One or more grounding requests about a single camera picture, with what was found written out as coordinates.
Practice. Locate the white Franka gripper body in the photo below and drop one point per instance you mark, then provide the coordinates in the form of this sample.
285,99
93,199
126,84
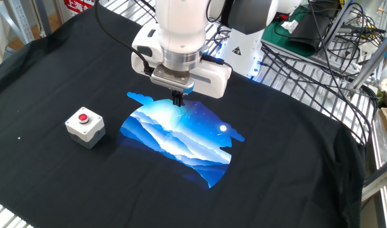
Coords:
212,82

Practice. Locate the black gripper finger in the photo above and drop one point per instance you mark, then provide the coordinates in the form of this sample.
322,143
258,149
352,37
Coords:
174,97
180,98

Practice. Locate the white grey push button box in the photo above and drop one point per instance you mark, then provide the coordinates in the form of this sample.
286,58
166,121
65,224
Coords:
85,133

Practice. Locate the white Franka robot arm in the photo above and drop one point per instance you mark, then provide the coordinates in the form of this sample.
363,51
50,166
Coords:
180,25

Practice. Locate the green mat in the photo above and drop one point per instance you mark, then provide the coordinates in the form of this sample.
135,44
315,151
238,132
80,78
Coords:
275,41

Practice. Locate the crumpled white tissue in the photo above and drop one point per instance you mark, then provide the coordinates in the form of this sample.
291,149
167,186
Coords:
289,26

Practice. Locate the black cloth with blue print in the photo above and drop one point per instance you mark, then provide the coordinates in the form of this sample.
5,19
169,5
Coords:
275,174

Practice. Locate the red white sign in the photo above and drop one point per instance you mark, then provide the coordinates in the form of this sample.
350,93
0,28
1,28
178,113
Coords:
76,6

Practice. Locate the grey perforated shelving upright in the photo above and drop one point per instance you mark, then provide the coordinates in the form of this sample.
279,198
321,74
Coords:
20,19

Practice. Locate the aluminium profile beam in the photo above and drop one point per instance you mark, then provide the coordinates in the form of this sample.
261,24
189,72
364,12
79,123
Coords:
380,182

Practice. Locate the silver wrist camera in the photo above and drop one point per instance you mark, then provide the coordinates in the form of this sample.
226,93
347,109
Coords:
172,79

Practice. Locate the aluminium profile post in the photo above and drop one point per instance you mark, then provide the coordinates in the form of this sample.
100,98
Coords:
373,60

